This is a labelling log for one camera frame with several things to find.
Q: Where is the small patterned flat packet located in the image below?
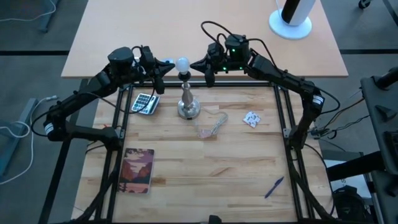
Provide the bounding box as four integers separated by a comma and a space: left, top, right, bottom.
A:
242, 110, 262, 129

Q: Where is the black aluminium table frame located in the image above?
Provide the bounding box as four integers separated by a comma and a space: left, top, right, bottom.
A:
37, 79, 343, 224

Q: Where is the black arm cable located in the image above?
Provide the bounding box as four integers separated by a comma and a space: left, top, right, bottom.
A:
200, 21, 278, 68

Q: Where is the white black tower fan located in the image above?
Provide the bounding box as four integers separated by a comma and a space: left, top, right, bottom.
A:
268, 0, 317, 41

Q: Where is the landscape cover notebook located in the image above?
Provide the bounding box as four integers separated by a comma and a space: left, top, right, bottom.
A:
118, 147, 155, 195

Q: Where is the dark grey equipment stand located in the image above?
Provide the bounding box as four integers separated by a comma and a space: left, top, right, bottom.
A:
323, 66, 398, 224

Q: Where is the silver table lamp base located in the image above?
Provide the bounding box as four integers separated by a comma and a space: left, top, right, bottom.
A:
177, 70, 202, 121

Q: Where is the white lightbulb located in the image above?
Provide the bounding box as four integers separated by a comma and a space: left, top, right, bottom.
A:
175, 56, 191, 74

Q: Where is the blue pen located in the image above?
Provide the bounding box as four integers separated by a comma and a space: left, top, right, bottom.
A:
264, 175, 285, 200

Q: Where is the white floor cable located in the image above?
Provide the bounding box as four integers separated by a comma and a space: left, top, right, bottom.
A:
0, 94, 58, 186

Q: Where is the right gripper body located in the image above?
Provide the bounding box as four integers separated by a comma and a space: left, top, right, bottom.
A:
215, 57, 250, 73

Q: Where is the grey desk calculator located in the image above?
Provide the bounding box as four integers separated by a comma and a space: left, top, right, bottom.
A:
131, 93, 160, 116

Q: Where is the black bag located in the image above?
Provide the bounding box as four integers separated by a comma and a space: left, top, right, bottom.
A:
331, 184, 374, 223

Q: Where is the clear lamp power cord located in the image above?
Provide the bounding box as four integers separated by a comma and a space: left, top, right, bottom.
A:
193, 106, 229, 139

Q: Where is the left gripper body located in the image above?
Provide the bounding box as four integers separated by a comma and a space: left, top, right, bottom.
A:
132, 57, 156, 79

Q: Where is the light wood table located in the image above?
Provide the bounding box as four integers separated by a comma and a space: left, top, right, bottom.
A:
60, 0, 349, 79

